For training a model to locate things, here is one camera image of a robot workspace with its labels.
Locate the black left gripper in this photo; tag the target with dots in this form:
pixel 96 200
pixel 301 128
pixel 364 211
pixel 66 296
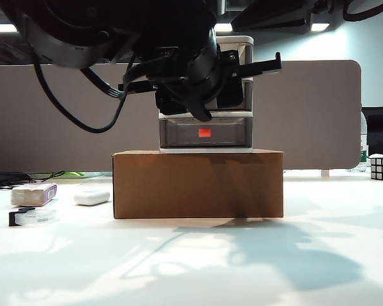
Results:
pixel 191 73

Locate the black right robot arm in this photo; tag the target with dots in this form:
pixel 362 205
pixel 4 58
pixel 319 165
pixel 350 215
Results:
pixel 274 16

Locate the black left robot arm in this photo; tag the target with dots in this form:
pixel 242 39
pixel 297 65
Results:
pixel 67 32

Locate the transparent tape dispenser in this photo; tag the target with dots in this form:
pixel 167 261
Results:
pixel 35 217

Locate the brown cardboard box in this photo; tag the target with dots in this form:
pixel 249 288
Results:
pixel 178 188

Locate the grey-brown desk partition panel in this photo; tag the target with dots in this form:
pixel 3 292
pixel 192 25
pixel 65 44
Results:
pixel 306 121

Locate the white partition foot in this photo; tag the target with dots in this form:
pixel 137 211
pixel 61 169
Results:
pixel 324 173

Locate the white earbud case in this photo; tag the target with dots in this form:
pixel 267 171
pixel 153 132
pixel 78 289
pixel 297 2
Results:
pixel 91 197

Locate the green object behind desk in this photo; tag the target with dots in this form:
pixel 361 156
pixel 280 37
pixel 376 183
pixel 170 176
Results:
pixel 72 175

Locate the white pack with purple label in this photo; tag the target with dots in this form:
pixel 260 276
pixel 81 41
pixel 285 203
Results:
pixel 32 195

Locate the long ceiling light strip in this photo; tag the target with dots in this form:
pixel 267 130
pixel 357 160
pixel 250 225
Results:
pixel 0 28

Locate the white plastic drawer cabinet frame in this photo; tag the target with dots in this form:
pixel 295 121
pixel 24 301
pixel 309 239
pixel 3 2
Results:
pixel 236 39

